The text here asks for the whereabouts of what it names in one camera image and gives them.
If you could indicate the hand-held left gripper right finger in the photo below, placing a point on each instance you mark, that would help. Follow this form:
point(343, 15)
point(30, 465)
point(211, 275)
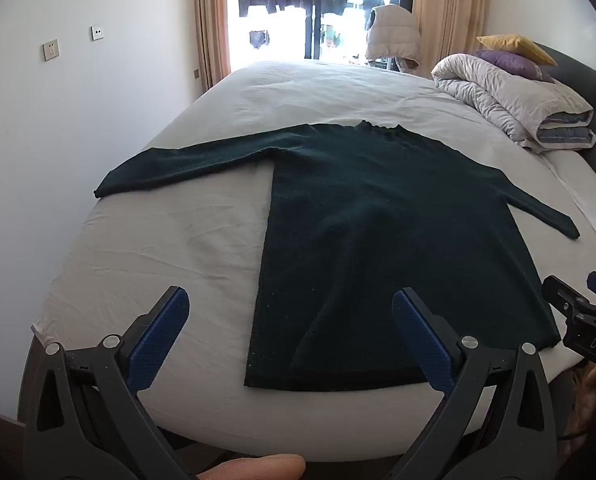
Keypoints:
point(423, 340)

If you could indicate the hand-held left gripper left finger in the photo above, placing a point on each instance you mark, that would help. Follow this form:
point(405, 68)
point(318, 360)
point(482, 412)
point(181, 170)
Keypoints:
point(162, 335)

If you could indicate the dark green sweater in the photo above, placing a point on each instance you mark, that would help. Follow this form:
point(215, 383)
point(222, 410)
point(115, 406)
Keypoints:
point(378, 235)

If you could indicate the person's right forearm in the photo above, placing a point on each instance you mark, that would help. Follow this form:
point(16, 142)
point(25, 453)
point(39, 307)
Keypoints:
point(585, 395)

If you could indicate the person's left hand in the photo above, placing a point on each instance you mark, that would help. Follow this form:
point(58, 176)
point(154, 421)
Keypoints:
point(258, 467)

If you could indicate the bed with white sheet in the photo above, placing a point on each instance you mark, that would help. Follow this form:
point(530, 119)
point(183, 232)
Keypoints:
point(177, 240)

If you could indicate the folded grey duvet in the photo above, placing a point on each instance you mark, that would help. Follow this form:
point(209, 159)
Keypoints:
point(503, 90)

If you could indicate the purple pillow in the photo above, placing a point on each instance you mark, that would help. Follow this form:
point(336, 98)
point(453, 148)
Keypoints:
point(513, 62)

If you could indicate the yellow pillow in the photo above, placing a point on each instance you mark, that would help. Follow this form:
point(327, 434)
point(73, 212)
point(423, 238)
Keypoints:
point(515, 44)

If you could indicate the white puffer vest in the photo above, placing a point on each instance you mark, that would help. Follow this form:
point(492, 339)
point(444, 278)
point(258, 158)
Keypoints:
point(393, 32)

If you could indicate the small dark hanging garment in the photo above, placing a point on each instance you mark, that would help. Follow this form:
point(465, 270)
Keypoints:
point(259, 39)

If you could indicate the white wall socket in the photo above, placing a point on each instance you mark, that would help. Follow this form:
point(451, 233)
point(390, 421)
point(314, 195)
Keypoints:
point(50, 50)

